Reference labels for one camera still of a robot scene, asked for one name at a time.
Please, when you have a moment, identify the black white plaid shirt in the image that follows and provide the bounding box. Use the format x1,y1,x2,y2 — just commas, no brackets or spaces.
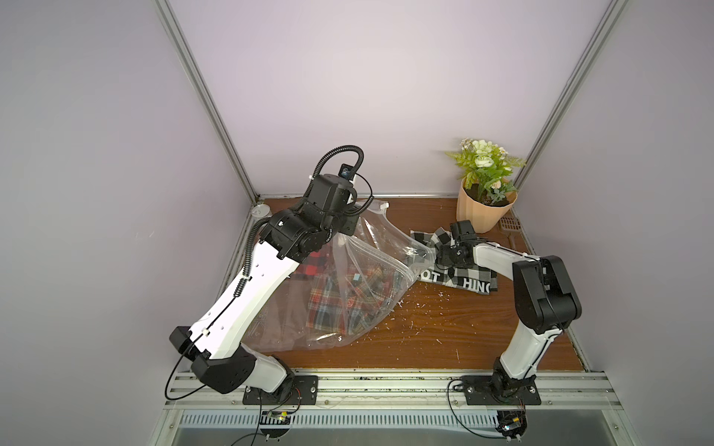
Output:
410,228,498,295

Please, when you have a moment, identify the clear plastic vacuum bag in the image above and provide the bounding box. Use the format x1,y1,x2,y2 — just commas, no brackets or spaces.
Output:
244,201,436,353

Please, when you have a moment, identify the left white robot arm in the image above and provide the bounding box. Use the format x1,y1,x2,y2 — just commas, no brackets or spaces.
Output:
169,171,369,400

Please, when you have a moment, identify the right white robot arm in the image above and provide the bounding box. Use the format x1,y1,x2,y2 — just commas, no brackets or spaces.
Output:
434,220,582,404

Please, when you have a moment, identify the red black plaid shirt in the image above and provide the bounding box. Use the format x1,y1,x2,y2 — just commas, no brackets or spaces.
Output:
292,252,331,280

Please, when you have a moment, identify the multicolour plaid shirt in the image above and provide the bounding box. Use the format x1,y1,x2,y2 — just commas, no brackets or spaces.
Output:
307,266,405,336

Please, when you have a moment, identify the peach flower pot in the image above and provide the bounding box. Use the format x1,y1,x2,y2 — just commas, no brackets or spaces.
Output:
456,187,518,234

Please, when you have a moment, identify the small metal can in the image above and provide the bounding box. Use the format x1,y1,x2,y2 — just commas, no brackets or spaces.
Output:
250,203,273,220

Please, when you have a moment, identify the green artificial plant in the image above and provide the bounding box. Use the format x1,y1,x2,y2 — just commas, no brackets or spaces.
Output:
446,139,526,207

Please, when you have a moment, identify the right circuit board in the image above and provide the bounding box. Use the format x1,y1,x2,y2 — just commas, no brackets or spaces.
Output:
496,411,527,442

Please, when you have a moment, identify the circuit board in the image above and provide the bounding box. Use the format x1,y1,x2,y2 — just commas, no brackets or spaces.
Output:
496,411,527,442
258,411,292,440

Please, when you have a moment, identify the left circuit board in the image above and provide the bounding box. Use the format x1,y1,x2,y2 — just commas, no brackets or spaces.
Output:
258,411,292,440

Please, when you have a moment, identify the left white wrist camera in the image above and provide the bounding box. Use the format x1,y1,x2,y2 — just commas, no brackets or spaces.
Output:
337,164,357,195

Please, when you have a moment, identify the right black base cable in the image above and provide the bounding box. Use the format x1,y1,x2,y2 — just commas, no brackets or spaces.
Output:
444,380,506,442

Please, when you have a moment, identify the black base cable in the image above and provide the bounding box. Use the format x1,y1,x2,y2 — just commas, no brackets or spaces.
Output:
444,380,506,442
228,384,302,446

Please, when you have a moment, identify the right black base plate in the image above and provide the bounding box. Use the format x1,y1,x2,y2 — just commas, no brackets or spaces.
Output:
460,375,542,406

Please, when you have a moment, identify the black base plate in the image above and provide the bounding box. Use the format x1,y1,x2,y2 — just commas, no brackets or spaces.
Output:
242,375,319,407
460,375,542,406

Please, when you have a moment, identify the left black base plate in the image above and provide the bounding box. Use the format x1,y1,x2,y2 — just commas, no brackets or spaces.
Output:
242,375,319,407

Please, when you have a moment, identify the left black base cable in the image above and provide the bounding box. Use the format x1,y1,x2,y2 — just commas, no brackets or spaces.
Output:
228,384,302,446

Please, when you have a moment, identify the aluminium mounting rail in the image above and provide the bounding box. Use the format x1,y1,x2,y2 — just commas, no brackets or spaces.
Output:
154,369,622,438

